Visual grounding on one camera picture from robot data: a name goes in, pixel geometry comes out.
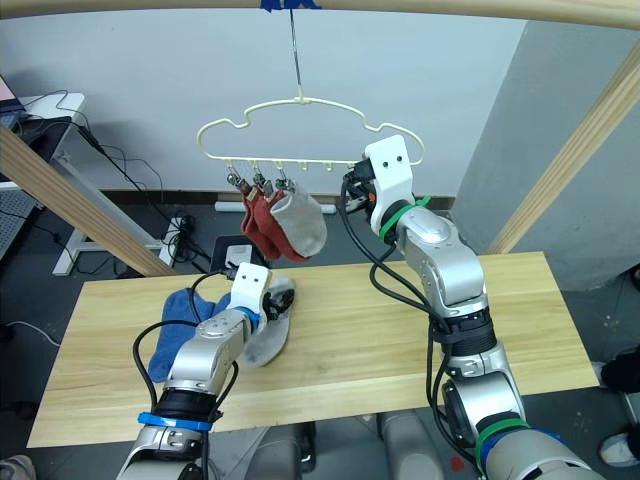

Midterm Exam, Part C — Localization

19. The grey sock with tan cuff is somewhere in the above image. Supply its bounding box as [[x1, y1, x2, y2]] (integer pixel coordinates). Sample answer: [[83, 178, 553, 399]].
[[269, 191, 328, 259]]

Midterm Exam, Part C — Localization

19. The small red sock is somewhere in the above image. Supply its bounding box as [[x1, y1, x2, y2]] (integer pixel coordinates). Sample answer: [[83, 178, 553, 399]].
[[240, 185, 267, 251]]

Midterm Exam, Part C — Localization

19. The laptop with pink lid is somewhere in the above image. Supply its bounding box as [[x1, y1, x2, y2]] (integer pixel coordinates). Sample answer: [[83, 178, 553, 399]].
[[0, 73, 27, 126]]

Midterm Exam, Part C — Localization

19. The grey rounded robot leg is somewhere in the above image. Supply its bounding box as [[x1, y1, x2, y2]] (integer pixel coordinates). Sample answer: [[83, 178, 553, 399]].
[[375, 408, 454, 480]]

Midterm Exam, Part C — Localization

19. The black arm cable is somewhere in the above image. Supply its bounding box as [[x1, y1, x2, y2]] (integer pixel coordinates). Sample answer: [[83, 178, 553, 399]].
[[131, 271, 242, 480], [339, 181, 482, 476]]

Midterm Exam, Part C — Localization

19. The wooden frame crossbeam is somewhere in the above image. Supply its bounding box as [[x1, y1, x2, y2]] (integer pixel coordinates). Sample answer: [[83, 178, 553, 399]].
[[0, 0, 640, 32]]

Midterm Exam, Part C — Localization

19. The grey white sock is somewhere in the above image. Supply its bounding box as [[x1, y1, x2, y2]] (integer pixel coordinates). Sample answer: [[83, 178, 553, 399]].
[[241, 275, 298, 370]]

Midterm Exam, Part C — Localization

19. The black shoe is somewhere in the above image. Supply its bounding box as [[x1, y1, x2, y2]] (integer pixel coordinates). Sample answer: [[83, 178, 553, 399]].
[[598, 348, 640, 390]]

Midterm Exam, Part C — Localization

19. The white shoe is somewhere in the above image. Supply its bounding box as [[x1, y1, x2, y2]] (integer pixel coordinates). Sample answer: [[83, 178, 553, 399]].
[[598, 431, 640, 467]]

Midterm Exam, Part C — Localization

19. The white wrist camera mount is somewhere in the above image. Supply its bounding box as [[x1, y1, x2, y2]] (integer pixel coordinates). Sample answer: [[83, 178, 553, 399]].
[[363, 134, 416, 227], [229, 261, 273, 315]]

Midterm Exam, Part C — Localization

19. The large red sock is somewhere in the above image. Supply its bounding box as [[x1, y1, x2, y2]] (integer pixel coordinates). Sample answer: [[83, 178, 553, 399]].
[[253, 188, 312, 264]]

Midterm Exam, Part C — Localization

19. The black floor cables bundle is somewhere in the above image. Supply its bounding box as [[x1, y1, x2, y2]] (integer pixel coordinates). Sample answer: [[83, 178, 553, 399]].
[[19, 88, 214, 274]]

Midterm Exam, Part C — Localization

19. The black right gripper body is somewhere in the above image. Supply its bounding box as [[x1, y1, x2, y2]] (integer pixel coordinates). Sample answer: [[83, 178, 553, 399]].
[[345, 157, 378, 202]]

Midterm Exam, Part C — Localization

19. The blue tape strip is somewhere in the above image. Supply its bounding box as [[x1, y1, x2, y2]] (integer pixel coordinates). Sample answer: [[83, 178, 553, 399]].
[[259, 0, 322, 13]]

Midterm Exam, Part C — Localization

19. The white floor cable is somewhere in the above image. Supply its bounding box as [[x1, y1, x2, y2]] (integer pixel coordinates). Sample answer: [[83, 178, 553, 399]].
[[0, 319, 63, 347]]

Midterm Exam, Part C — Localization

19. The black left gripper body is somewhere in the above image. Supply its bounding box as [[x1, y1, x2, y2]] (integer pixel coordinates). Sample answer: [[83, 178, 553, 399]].
[[261, 294, 285, 322]]

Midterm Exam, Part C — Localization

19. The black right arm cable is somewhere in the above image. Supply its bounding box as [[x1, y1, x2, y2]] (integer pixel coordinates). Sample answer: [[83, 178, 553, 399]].
[[339, 181, 482, 476]]

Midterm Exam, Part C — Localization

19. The white desk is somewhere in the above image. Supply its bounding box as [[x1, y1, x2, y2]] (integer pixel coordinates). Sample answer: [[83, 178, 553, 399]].
[[0, 91, 177, 277]]

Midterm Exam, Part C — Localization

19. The metal hanger hook rod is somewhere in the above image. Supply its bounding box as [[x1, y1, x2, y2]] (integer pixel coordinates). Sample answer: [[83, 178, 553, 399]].
[[288, 8, 306, 101]]

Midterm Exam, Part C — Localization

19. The blue sock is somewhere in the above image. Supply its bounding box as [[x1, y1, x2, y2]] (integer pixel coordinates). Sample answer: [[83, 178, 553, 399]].
[[147, 289, 234, 384]]

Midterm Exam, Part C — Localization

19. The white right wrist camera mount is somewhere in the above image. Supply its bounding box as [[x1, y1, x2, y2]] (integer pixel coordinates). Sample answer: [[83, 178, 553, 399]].
[[363, 134, 416, 227]]

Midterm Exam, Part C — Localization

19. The beige shoe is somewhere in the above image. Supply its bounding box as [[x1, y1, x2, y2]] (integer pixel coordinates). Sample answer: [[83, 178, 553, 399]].
[[0, 453, 37, 480]]

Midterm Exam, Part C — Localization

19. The wooden frame slanted post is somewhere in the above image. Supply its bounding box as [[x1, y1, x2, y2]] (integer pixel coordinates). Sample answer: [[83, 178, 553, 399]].
[[486, 40, 640, 256], [0, 124, 177, 277]]

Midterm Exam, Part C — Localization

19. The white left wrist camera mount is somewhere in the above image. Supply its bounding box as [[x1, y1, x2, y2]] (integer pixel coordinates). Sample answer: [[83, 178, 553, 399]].
[[229, 261, 273, 315]]

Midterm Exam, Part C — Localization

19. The black box with white label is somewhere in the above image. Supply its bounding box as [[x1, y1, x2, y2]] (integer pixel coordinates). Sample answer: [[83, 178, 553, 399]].
[[211, 234, 267, 274]]

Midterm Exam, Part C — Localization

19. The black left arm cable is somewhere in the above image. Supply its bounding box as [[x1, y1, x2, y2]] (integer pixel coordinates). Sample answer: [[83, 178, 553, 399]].
[[131, 271, 242, 480]]

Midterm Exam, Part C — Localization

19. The cream plastic clip hanger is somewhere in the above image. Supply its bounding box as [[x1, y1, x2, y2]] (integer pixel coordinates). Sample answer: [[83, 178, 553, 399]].
[[195, 97, 428, 174]]

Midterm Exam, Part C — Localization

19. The white power strip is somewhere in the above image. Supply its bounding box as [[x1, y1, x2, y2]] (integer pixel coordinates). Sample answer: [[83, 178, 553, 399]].
[[213, 199, 337, 215]]

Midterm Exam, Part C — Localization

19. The grey perforated board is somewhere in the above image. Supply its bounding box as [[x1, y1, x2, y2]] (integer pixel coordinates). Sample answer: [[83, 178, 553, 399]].
[[0, 188, 43, 262]]

